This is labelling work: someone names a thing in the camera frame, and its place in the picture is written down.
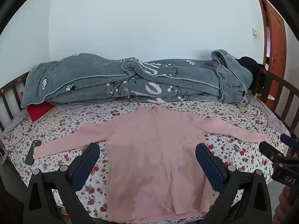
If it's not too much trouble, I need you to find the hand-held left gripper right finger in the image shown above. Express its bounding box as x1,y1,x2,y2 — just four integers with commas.
195,143,272,224

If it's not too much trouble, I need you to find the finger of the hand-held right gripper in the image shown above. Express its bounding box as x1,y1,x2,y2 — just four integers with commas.
258,141,299,187
280,133,299,151

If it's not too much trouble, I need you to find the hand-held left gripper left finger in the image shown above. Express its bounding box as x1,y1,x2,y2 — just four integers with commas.
23,142,101,224

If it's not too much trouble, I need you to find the pink knit sweater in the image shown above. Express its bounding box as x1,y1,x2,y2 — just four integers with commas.
33,106,270,223

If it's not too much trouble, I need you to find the person's right hand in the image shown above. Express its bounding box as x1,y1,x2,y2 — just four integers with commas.
274,187,299,224

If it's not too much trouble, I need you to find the floral bed sheet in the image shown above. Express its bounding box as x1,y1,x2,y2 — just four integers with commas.
1,93,292,222

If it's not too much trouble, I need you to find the red pillow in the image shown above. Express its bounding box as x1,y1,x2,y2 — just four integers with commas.
26,101,55,122

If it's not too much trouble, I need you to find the grey floral blanket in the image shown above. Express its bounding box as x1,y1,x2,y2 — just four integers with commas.
21,49,254,109

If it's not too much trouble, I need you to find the black cloth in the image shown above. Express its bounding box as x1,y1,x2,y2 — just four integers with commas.
238,56,265,75

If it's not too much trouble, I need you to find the brown wooden door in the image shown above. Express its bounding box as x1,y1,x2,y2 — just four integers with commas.
256,0,287,80

